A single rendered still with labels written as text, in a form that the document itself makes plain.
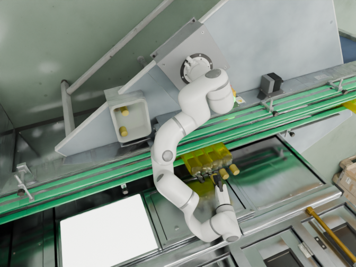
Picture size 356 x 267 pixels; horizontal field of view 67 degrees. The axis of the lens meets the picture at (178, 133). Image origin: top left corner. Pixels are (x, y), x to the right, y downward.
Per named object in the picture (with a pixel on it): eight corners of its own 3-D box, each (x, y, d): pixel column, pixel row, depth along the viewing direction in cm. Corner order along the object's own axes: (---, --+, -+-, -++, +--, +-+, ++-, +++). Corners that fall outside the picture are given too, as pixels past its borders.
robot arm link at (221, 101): (202, 100, 114) (217, 121, 102) (193, 75, 106) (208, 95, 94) (223, 90, 114) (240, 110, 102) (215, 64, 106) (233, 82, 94)
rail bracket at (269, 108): (258, 104, 150) (272, 117, 140) (259, 92, 145) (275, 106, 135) (264, 102, 151) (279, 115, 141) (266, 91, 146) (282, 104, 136)
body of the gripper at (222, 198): (233, 216, 118) (227, 195, 126) (234, 203, 111) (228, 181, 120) (216, 219, 118) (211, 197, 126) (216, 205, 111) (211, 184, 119)
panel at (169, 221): (59, 222, 134) (62, 293, 109) (56, 219, 132) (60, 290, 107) (221, 166, 155) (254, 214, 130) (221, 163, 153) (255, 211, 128)
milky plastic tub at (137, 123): (115, 133, 142) (119, 144, 135) (105, 98, 127) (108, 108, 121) (147, 124, 146) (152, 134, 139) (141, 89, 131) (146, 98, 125)
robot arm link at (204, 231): (194, 185, 103) (232, 217, 107) (171, 202, 108) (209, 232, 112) (190, 199, 95) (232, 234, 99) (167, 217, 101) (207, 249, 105)
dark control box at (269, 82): (259, 87, 160) (267, 94, 153) (261, 74, 154) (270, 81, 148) (270, 83, 161) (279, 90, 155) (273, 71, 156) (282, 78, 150)
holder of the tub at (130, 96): (118, 140, 145) (121, 150, 140) (106, 98, 127) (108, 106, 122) (148, 131, 149) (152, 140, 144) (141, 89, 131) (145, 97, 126)
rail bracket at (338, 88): (324, 84, 160) (342, 95, 151) (328, 73, 156) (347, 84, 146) (329, 82, 161) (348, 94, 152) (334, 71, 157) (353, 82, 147)
